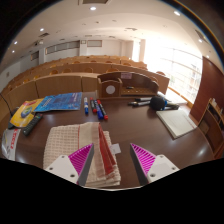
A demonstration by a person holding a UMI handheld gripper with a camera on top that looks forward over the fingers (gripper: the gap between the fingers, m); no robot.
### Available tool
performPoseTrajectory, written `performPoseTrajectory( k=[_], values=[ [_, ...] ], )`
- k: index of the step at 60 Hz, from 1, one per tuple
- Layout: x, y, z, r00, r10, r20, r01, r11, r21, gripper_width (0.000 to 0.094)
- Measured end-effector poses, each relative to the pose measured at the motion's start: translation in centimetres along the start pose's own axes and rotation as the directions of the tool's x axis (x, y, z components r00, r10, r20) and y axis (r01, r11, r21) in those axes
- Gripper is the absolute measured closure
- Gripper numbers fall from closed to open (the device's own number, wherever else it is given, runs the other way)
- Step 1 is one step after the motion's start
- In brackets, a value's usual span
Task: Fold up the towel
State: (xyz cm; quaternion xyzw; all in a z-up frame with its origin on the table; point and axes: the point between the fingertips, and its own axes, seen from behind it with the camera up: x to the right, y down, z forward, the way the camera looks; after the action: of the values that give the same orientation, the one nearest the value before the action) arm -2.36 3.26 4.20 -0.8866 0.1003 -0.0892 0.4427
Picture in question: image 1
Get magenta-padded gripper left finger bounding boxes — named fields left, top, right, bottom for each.
left=44, top=143, right=95, bottom=187

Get ceiling air vent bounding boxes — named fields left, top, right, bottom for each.
left=78, top=0, right=113, bottom=6

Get white magazine with red print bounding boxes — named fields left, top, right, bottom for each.
left=1, top=128, right=22, bottom=162

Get blue booklet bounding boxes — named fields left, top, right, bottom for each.
left=34, top=92, right=83, bottom=113

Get wooden shelf unit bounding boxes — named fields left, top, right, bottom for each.
left=197, top=97, right=224, bottom=160

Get wooden lecture hall seat rows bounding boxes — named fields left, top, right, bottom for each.
left=0, top=54, right=170, bottom=111

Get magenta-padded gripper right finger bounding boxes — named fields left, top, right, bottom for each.
left=129, top=142, right=181, bottom=186

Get round ceiling lights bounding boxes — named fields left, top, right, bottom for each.
left=11, top=5, right=212, bottom=59

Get black handheld microphone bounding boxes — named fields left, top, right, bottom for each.
left=148, top=95, right=181, bottom=112

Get beige towel with red stripes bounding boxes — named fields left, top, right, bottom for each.
left=42, top=121, right=122, bottom=188

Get black marker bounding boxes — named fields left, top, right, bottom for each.
left=127, top=100, right=152, bottom=108
left=134, top=96, right=153, bottom=102

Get yellow book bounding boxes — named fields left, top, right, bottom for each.
left=9, top=98, right=45, bottom=129

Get blue marker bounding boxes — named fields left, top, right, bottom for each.
left=83, top=96, right=90, bottom=115
left=93, top=99, right=105, bottom=120

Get white notepad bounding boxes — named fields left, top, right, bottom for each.
left=155, top=109, right=198, bottom=140

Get red marker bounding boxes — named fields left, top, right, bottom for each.
left=89, top=97, right=98, bottom=114
left=97, top=99, right=110, bottom=121

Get black remote control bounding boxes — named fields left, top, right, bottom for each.
left=22, top=113, right=44, bottom=137

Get wooden desk organizer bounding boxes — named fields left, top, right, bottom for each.
left=96, top=71, right=160, bottom=99

